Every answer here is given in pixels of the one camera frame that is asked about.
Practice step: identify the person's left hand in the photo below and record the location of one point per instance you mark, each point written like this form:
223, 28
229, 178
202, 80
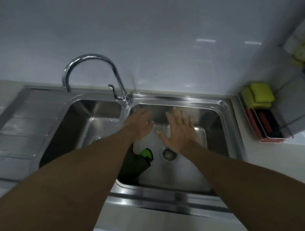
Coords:
140, 125

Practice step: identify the person's right hand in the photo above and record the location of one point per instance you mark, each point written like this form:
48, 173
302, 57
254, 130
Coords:
182, 135

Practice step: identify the red tray with black sponge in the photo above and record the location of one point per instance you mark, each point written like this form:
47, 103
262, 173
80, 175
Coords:
267, 126

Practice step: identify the stainless steel double sink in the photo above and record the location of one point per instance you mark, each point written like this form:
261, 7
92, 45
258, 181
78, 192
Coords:
35, 126

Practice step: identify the green-capped dish soap bottle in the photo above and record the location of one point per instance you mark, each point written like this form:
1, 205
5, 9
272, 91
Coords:
299, 56

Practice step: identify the person's right forearm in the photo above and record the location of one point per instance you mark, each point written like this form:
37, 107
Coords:
250, 190

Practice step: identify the person's left forearm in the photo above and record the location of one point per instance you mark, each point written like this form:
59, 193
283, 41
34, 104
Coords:
62, 190

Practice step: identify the metal drain strainer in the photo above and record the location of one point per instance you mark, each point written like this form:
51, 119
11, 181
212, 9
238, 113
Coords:
168, 154
96, 139

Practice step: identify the chrome gooseneck faucet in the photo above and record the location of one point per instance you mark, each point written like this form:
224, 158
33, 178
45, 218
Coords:
91, 56

